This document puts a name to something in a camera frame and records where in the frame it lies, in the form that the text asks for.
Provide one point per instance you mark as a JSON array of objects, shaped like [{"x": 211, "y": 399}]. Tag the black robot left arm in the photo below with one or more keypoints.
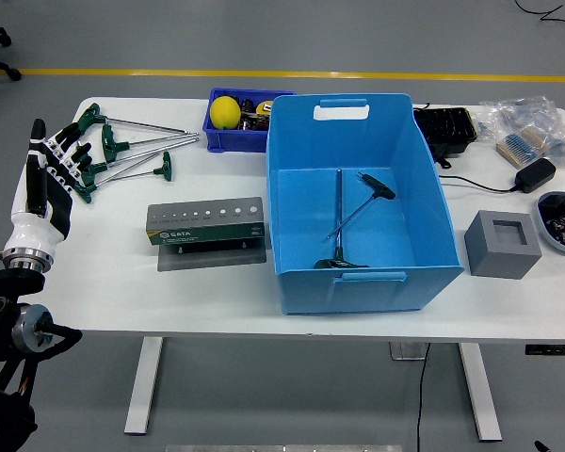
[{"x": 4, "y": 282}]

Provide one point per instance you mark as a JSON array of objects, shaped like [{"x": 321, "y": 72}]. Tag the yellow tape measure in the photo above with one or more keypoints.
[{"x": 263, "y": 107}]

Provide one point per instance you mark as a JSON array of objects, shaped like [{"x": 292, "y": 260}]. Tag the black plastic component tray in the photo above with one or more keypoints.
[{"x": 447, "y": 124}]

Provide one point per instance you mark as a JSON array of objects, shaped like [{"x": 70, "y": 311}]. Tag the black power adapter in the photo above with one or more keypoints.
[{"x": 534, "y": 175}]

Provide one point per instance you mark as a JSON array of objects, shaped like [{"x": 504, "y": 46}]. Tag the grey oval tray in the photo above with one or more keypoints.
[{"x": 542, "y": 225}]

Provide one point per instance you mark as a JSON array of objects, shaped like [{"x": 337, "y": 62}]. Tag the large blue plastic box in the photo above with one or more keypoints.
[{"x": 381, "y": 292}]

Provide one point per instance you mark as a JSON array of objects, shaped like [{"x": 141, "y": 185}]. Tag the dark small parts pile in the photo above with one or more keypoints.
[{"x": 252, "y": 120}]

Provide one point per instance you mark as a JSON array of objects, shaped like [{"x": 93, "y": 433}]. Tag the black table control panel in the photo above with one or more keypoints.
[{"x": 553, "y": 350}]

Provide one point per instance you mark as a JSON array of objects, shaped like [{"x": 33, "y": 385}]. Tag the black office chair base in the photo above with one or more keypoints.
[{"x": 11, "y": 73}]

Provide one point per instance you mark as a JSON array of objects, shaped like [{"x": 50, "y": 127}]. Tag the yellow lemon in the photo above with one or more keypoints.
[{"x": 225, "y": 113}]

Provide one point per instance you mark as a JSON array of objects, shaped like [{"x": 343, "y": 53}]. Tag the green SATA wrench holder stand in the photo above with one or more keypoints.
[{"x": 207, "y": 233}]

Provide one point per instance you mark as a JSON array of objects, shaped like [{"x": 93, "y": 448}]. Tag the small blue parts bin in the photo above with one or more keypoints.
[{"x": 235, "y": 140}]

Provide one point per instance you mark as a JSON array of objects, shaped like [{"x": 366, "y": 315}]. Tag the clear bags of components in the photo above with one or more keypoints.
[{"x": 522, "y": 110}]

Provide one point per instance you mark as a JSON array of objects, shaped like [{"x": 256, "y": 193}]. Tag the tan resistor tape bundle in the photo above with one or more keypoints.
[{"x": 522, "y": 143}]

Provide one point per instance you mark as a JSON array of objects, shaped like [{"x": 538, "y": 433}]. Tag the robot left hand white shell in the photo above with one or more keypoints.
[{"x": 33, "y": 230}]

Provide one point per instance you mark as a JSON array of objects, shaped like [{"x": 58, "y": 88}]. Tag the white table leg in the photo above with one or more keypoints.
[
  {"x": 143, "y": 386},
  {"x": 480, "y": 395}
]

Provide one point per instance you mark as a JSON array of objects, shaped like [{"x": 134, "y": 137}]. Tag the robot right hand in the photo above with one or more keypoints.
[{"x": 540, "y": 446}]

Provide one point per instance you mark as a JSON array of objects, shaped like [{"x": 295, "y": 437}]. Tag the grey cube block with recess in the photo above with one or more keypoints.
[{"x": 499, "y": 259}]

